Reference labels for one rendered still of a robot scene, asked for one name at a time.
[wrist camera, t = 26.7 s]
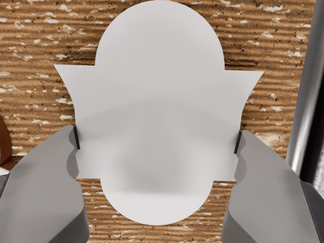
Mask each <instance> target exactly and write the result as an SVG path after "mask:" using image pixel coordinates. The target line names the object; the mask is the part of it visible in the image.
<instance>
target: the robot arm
mask: <svg viewBox="0 0 324 243"><path fill-rule="evenodd" d="M79 149H80V144H79V138H78V133H77V128H76V125H66V126H64V127H63V128H61V129H60V130H59V131H57V132H56V133H54V134H53V135H52V136H50V137H49V138H47V139H46V140H44V141H43V142H41V143H40V144H39V145H37V146H36V147H35V148H34V149H32V150H31V151H30V152H29V153H28V154H27V155H25V156H24V157H23V158H22V159H21V160H20V161H19V162H18V163H17V164H16V165H15V167H14V168H13V169H12V170H11V171H10V172H9V173H8V174H5V175H0V243H87V241H88V239H89V236H90V230H89V223H88V217H87V211H86V207H85V202H84V197H83V192H82V188H81V184H80V183H79V182H78V181H76V180H75V179H76V177H77V176H78V174H79V169H78V164H77V159H76V153H77V151H78V150H79ZM234 154H236V156H237V158H238V163H237V166H236V170H235V174H234V178H235V180H236V182H237V185H236V186H234V187H233V188H232V190H231V194H230V197H229V202H228V205H227V208H226V212H225V216H224V220H223V226H222V231H221V241H222V243H324V199H323V197H322V196H321V195H320V194H319V192H318V191H317V190H316V189H315V188H314V186H313V185H312V184H311V183H307V182H303V181H301V179H300V178H299V177H298V175H297V174H296V173H295V172H294V170H293V169H292V168H291V167H290V166H289V165H288V163H287V162H286V161H285V160H284V159H283V158H282V157H281V156H279V155H278V154H277V153H276V152H275V151H274V150H272V149H271V148H270V147H269V146H267V145H266V144H265V143H264V142H262V141H261V140H260V139H259V138H257V137H256V136H255V135H254V134H253V133H251V132H250V131H248V130H239V134H238V138H237V142H236V146H235V150H234Z"/></svg>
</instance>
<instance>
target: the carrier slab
mask: <svg viewBox="0 0 324 243"><path fill-rule="evenodd" d="M146 1H152V0H0V116H1V118H2V120H3V121H4V123H5V125H6V127H7V129H8V132H9V135H10V139H11V145H12V154H11V159H10V160H11V161H13V162H15V163H18V162H19V161H20V160H21V159H22V158H23V157H24V156H25V155H27V154H28V153H29V152H30V151H31V150H32V149H34V148H35V147H36V146H37V145H39V144H40V143H41V142H43V141H44V140H46V139H47V138H49V137H50V136H52V135H53V134H54V133H56V132H57V131H59V130H60V129H61V128H63V127H64V126H66V125H76V121H75V109H74V105H73V102H72V99H71V96H70V94H69V92H68V90H67V88H66V86H65V84H64V82H63V80H62V78H61V76H60V75H59V73H58V71H57V70H56V68H55V66H54V65H83V66H95V58H96V52H97V48H98V45H99V43H100V40H101V38H102V36H103V34H104V32H105V30H106V29H107V28H108V26H109V25H110V23H111V22H112V21H113V20H114V19H115V18H116V17H117V16H118V15H120V14H121V13H122V12H124V11H125V10H127V9H129V8H130V7H132V6H134V5H137V4H139V3H143V2H146ZM167 1H173V2H177V3H180V4H183V5H185V6H187V7H189V8H191V9H193V10H194V11H196V12H197V13H198V14H199V15H201V16H202V17H203V18H204V19H205V20H206V21H207V22H208V23H209V25H210V26H211V27H212V28H213V30H214V32H215V33H216V35H217V37H218V39H219V41H220V44H221V47H222V51H223V55H224V63H225V70H243V71H264V73H263V74H262V76H261V77H260V79H259V80H258V82H257V83H256V85H255V86H254V88H253V90H252V91H251V93H250V95H249V97H248V99H247V101H246V103H245V105H244V108H243V111H242V116H241V124H240V130H248V131H250V132H251V133H253V134H254V135H255V136H256V137H257V138H259V139H260V140H261V141H262V142H264V143H265V144H266V145H267V146H269V147H270V148H271V149H272V150H274V151H275V152H276V153H277V154H278V155H279V156H281V157H282V158H283V159H284V160H285V159H286V154H287V149H288V143H289V138H290V133H291V128H292V123H293V118H294V113H295V108H296V102H297V95H298V91H299V85H300V80H301V75H302V70H303V65H304V60H305V54H306V49H307V44H308V39H309V34H310V28H311V22H312V17H313V12H314V6H315V2H316V0H167ZM75 180H76V181H78V182H79V183H80V184H81V188H82V192H83V197H84V202H85V207H86V211H87V217H88V223H89V230H90V236H89V239H88V241H87V243H222V241H221V231H222V226H223V220H224V216H225V212H226V208H227V205H228V202H229V198H230V194H231V190H232V188H233V187H234V186H236V185H237V182H236V181H213V185H212V188H211V191H210V193H209V195H208V197H207V199H206V200H205V202H204V203H203V204H202V206H201V207H200V208H199V209H198V210H197V211H195V212H194V213H193V214H192V215H190V216H188V217H186V218H185V219H182V220H180V221H178V222H175V223H171V224H166V225H147V224H142V223H138V222H135V221H133V220H131V219H128V218H127V217H125V216H123V215H122V214H121V213H119V212H118V211H117V210H116V209H115V208H114V207H113V206H112V205H111V204H110V202H109V201H108V200H107V198H106V196H105V194H104V192H103V189H102V186H101V181H100V178H76V179H75Z"/></svg>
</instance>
